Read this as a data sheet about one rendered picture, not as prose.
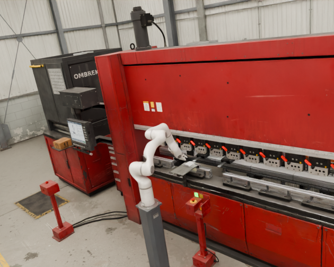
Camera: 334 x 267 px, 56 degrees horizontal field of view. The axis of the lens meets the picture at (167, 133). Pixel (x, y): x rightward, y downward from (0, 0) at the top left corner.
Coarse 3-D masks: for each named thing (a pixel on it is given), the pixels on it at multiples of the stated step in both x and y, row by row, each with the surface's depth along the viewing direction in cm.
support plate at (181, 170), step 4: (192, 164) 356; (176, 168) 351; (180, 168) 350; (184, 168) 348; (188, 168) 347; (192, 168) 346; (172, 172) 344; (176, 172) 342; (180, 172) 341; (184, 172) 340
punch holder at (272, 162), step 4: (264, 152) 287; (268, 152) 284; (272, 152) 281; (276, 152) 278; (280, 152) 279; (268, 156) 285; (272, 156) 283; (276, 156) 280; (280, 156) 281; (264, 160) 289; (268, 160) 286; (272, 160) 284; (276, 160) 281; (280, 160) 283; (268, 164) 288; (272, 164) 285; (276, 164) 282; (280, 164) 284
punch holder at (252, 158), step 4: (244, 148) 300; (248, 148) 297; (252, 148) 294; (256, 148) 291; (260, 148) 294; (248, 152) 298; (252, 152) 295; (256, 152) 292; (244, 156) 302; (248, 156) 299; (252, 156) 296; (256, 156) 294; (260, 156) 297; (244, 160) 304; (248, 160) 301; (252, 160) 298; (256, 160) 295; (260, 160) 298
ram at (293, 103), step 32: (160, 64) 340; (192, 64) 307; (224, 64) 284; (256, 64) 264; (288, 64) 246; (320, 64) 231; (160, 96) 352; (192, 96) 321; (224, 96) 295; (256, 96) 274; (288, 96) 255; (320, 96) 238; (192, 128) 335; (224, 128) 308; (256, 128) 284; (288, 128) 264; (320, 128) 246
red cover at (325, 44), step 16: (176, 48) 312; (192, 48) 299; (208, 48) 287; (224, 48) 277; (240, 48) 267; (256, 48) 257; (272, 48) 249; (288, 48) 240; (304, 48) 233; (320, 48) 226; (128, 64) 367
